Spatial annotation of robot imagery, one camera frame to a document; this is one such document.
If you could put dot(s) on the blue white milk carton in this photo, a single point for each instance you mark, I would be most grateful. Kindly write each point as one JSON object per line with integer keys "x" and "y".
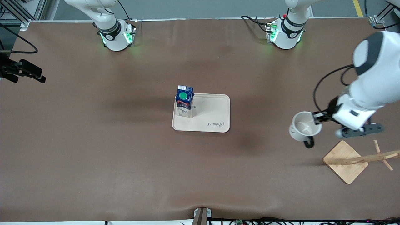
{"x": 184, "y": 100}

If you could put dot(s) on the wooden cup rack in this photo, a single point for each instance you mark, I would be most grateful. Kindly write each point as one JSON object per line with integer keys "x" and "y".
{"x": 345, "y": 162}

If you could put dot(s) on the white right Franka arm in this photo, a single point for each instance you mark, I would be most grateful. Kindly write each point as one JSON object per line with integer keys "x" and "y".
{"x": 114, "y": 39}

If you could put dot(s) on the aluminium frame beside left arm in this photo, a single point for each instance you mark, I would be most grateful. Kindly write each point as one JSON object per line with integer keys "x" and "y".
{"x": 376, "y": 19}

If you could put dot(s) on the cream plastic tray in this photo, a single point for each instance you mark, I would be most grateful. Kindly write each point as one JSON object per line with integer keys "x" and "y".
{"x": 212, "y": 109}

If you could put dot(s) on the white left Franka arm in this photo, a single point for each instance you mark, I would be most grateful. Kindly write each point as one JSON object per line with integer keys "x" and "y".
{"x": 375, "y": 78}

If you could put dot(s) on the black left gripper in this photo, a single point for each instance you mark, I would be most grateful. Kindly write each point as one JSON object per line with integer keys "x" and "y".
{"x": 332, "y": 108}

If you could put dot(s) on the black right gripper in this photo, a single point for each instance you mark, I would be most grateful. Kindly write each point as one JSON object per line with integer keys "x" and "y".
{"x": 7, "y": 69}

